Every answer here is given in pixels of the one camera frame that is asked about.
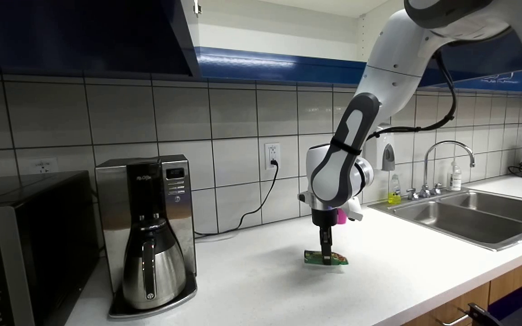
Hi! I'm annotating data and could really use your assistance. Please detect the chrome sink faucet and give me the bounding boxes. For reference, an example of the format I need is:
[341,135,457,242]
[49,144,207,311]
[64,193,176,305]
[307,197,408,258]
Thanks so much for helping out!
[406,139,479,202]

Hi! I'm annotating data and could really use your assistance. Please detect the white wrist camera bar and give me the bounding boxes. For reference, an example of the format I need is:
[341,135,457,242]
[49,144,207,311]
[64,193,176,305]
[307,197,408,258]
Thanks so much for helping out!
[343,200,365,224]

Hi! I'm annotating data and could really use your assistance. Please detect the small white bottle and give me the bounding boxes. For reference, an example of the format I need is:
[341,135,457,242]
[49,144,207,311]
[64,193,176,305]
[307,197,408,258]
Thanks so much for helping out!
[450,166,464,193]

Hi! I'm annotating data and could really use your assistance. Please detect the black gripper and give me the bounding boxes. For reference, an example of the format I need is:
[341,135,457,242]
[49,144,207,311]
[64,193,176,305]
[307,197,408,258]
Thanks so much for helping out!
[310,207,341,265]

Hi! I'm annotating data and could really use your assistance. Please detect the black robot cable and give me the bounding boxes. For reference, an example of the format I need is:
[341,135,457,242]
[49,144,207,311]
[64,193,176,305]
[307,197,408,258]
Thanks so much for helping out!
[366,52,459,144]

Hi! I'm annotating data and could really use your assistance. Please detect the blue cabinet door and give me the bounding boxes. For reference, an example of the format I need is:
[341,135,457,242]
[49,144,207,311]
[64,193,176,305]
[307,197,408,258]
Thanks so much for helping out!
[0,0,202,81]

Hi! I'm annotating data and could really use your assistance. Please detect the yellow dish soap bottle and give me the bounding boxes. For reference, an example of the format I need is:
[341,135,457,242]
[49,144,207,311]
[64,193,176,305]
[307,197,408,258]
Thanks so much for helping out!
[385,175,405,207]

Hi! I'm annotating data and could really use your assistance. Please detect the black steel coffee maker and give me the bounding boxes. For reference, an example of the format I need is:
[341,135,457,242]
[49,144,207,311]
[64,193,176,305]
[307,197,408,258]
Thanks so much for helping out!
[95,155,200,321]

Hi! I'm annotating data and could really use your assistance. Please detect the wooden base cabinet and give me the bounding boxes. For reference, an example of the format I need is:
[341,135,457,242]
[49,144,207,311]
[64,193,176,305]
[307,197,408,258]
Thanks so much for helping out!
[403,253,522,326]

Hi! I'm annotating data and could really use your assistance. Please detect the open blue wall cabinet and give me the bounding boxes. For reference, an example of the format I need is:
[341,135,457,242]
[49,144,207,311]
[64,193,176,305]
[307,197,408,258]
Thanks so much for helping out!
[178,0,410,88]

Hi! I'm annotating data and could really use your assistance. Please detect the black power cord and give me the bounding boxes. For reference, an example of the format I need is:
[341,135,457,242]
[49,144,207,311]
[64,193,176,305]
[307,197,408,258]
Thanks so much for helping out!
[192,158,281,240]

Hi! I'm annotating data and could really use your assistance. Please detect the white wall outlet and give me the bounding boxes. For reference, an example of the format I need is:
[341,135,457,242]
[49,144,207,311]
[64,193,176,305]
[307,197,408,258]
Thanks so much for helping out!
[29,157,58,177]
[263,142,283,173]

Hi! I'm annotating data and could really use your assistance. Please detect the green granola bar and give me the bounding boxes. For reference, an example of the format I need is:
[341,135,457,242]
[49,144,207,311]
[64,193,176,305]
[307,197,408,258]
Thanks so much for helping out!
[303,249,352,269]

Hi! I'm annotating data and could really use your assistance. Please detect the black microwave oven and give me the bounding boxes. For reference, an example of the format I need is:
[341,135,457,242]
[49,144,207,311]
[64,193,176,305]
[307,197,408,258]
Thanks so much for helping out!
[0,171,102,326]

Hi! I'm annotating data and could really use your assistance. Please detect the white wall soap dispenser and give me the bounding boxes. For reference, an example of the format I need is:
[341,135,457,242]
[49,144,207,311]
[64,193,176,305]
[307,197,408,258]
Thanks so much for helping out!
[381,142,399,175]

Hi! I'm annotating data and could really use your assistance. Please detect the steel coffee carafe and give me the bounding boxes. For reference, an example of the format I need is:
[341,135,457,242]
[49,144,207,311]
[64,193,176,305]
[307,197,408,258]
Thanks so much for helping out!
[120,218,191,312]

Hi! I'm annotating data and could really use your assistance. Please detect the stainless steel sink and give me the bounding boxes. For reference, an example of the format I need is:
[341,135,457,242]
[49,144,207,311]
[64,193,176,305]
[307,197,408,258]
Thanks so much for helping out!
[376,189,522,253]

